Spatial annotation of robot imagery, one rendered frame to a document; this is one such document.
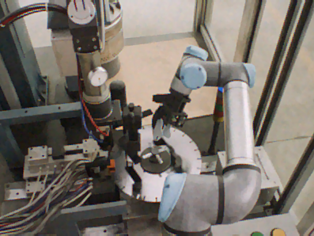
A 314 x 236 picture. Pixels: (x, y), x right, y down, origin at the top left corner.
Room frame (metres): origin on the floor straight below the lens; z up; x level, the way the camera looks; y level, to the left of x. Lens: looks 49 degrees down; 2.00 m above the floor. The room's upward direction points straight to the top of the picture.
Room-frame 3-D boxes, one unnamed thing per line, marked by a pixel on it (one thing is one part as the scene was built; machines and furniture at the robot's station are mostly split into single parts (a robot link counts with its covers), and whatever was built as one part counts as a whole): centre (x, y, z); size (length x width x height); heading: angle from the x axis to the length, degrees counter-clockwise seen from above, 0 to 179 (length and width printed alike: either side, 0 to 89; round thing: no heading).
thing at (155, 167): (0.73, 0.00, 0.96); 0.11 x 0.11 x 0.03
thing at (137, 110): (0.69, 0.07, 1.17); 0.06 x 0.05 x 0.20; 90
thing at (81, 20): (0.84, 0.19, 1.45); 0.35 x 0.07 x 0.28; 9
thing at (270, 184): (0.73, -0.34, 0.82); 0.18 x 0.18 x 0.15; 9
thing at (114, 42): (1.46, 0.31, 0.93); 0.31 x 0.31 x 0.36
